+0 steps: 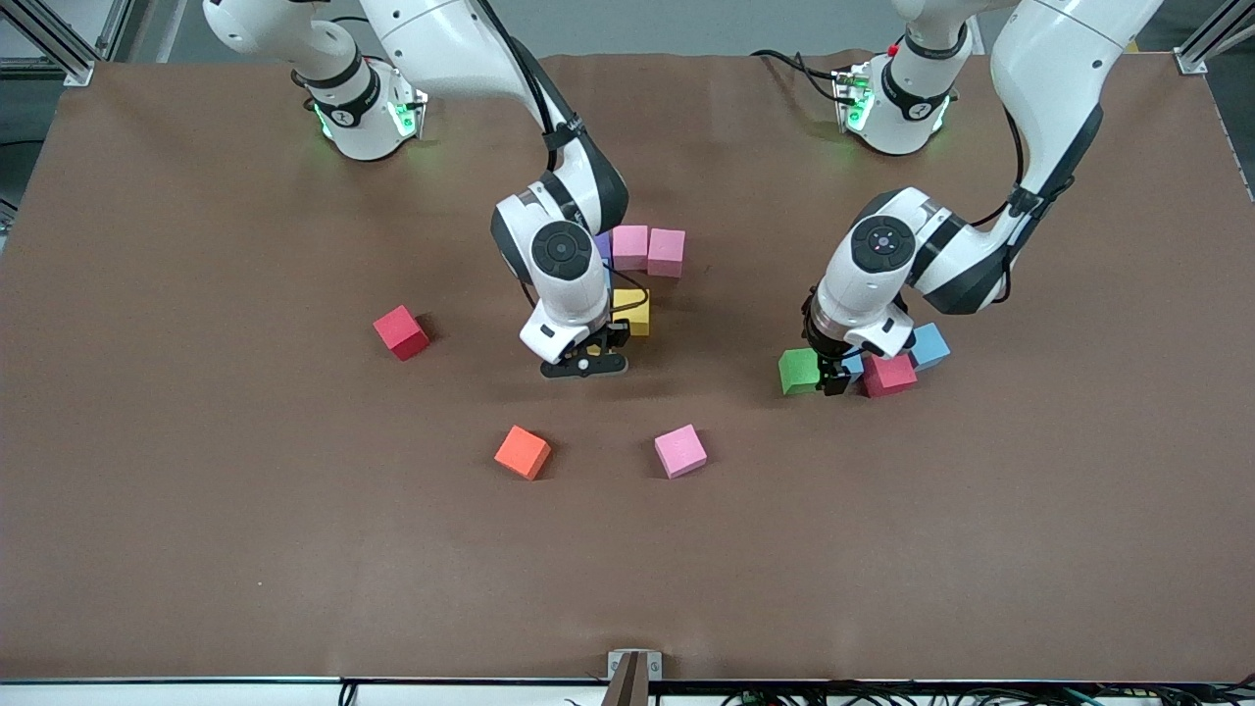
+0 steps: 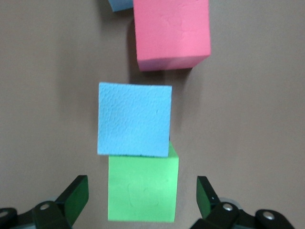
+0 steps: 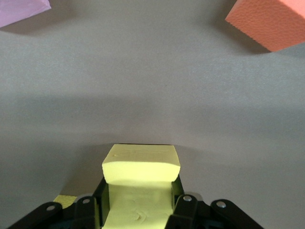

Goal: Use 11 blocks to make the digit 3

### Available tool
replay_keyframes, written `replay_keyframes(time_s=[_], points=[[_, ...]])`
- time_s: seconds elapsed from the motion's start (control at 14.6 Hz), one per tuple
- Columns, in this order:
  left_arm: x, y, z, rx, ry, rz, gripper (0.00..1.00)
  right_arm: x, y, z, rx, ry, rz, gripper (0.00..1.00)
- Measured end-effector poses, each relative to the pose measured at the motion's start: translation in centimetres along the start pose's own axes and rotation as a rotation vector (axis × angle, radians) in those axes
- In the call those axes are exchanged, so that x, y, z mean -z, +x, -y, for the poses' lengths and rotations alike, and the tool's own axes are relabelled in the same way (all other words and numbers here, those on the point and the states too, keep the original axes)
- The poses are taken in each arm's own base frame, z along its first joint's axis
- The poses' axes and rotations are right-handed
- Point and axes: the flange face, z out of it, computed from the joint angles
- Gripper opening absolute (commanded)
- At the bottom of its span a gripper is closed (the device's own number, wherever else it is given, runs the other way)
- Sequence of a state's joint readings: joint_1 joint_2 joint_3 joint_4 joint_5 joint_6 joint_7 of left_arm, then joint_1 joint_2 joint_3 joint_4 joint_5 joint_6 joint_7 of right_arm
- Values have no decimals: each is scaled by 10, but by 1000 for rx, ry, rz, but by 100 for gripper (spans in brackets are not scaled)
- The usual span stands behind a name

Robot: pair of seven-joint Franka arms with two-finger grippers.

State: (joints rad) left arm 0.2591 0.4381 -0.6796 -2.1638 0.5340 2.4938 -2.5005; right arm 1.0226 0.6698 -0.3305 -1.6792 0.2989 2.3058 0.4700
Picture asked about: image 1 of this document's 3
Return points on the white table edge rail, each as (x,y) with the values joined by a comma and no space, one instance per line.
(147,694)

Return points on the red foam cube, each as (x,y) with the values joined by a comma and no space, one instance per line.
(890,378)
(401,331)

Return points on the aluminium frame post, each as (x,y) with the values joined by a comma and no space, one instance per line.
(59,49)
(1201,54)

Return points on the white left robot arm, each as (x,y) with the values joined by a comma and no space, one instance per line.
(1049,69)

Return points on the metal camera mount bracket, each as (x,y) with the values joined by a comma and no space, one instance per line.
(634,672)

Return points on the orange foam cube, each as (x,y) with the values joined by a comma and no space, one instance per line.
(523,452)

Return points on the pink foam cube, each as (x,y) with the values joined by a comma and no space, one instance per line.
(666,252)
(630,247)
(680,450)

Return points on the green foam cube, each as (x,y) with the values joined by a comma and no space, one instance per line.
(799,373)

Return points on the blue foam cube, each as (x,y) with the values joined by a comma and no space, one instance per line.
(856,369)
(933,345)

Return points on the brown table cover mat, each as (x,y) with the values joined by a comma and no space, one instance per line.
(627,569)

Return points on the purple foam cube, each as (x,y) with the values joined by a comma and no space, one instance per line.
(601,245)

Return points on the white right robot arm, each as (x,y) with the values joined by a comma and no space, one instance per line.
(441,39)

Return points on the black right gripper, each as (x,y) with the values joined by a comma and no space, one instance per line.
(615,335)

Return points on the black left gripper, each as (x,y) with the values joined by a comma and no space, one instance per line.
(829,355)

